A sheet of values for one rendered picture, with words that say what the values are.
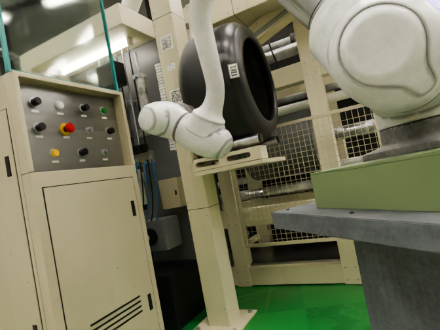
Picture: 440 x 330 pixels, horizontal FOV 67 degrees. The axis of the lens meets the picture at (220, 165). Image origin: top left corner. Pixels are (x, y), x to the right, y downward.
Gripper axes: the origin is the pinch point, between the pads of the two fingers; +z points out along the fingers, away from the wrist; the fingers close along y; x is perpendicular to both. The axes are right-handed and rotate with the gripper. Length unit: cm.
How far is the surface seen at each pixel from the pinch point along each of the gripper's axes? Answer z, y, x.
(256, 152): 15.6, -10.3, 21.0
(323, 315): 30, -18, 108
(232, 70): 10.5, -10.1, -15.0
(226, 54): 12.2, -8.8, -22.1
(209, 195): 26, 25, 39
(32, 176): -46, 50, 7
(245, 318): 23, 20, 105
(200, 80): 9.0, 4.8, -15.0
